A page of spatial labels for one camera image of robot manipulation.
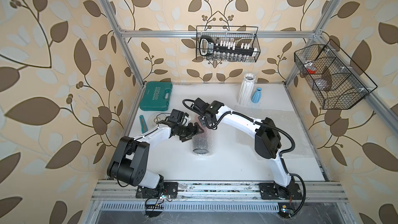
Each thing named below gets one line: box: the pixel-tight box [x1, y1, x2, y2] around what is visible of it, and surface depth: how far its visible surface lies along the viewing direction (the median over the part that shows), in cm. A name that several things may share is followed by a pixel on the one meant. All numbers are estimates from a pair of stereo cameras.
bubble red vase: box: [191, 115, 217, 157], surface depth 83 cm
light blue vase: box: [251, 87, 263, 104], surface depth 104 cm
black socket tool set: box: [199, 35, 258, 61], surface depth 86 cm
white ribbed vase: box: [237, 73, 257, 106], surface depth 98 cm
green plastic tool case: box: [138, 81, 174, 111], surface depth 110 cm
